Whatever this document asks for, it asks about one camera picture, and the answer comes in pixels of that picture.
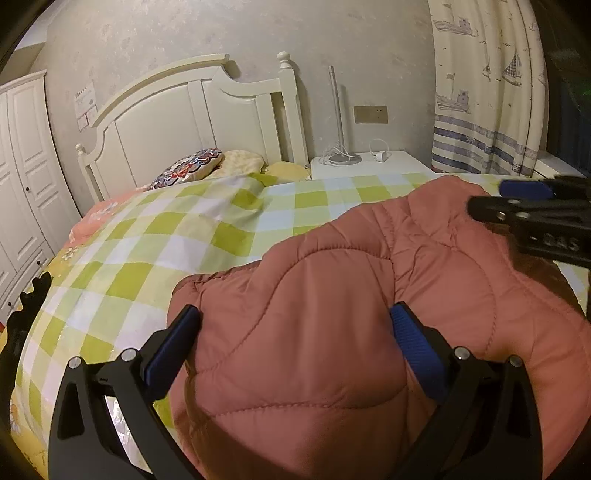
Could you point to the green checkered blanket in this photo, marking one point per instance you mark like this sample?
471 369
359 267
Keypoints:
147 258

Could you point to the sailboat print curtain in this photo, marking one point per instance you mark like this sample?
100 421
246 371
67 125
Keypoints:
485 92

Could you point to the pink quilted jacket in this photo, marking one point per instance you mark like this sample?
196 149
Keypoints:
332 295

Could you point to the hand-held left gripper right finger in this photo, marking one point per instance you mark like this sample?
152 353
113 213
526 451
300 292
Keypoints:
415 350

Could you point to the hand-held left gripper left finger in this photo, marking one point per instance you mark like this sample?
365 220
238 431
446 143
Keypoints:
171 344

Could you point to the white wooden bed headboard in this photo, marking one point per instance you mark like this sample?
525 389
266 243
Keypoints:
175 120

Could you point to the white nightstand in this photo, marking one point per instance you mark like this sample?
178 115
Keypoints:
397 166

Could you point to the pale yellow floral pillow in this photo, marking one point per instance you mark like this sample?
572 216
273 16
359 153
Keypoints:
242 161

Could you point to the white wardrobe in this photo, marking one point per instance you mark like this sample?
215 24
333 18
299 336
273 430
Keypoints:
23 194

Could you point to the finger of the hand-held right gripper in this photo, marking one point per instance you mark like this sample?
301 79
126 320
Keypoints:
526 189
531 221

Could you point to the silver desk lamp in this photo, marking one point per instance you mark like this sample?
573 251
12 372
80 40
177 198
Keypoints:
337 110

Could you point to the patterned red blue pillow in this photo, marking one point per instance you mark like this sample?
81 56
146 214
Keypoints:
189 168

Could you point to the plain yellow pillow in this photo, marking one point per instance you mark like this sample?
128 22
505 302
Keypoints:
286 170

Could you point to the white windowsill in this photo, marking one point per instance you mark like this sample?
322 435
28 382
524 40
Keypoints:
561 164

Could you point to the brass wall socket plate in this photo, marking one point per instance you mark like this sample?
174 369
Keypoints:
371 115

